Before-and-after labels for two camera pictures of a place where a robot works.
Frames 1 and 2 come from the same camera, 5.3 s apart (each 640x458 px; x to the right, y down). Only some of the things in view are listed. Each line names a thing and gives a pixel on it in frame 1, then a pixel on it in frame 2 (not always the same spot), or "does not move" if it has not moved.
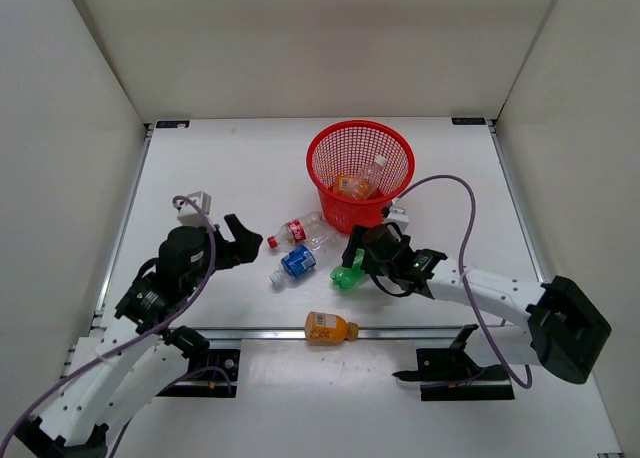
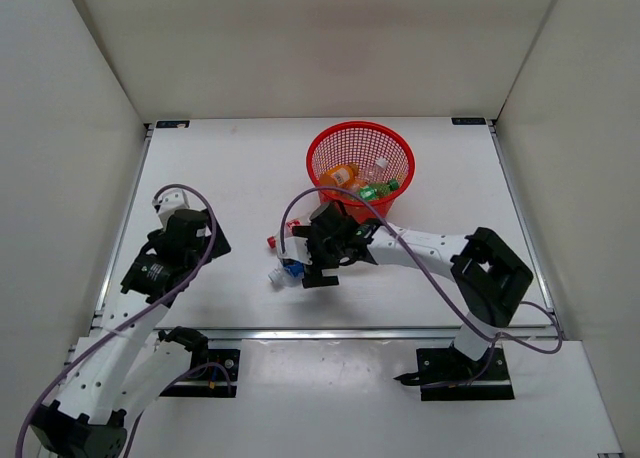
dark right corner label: (469, 121) does not move
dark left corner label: (172, 123) does not move
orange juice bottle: (324, 327) to (340, 176)
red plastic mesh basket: (358, 167) does not move
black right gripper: (358, 242) to (314, 276)
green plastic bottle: (345, 277) to (377, 190)
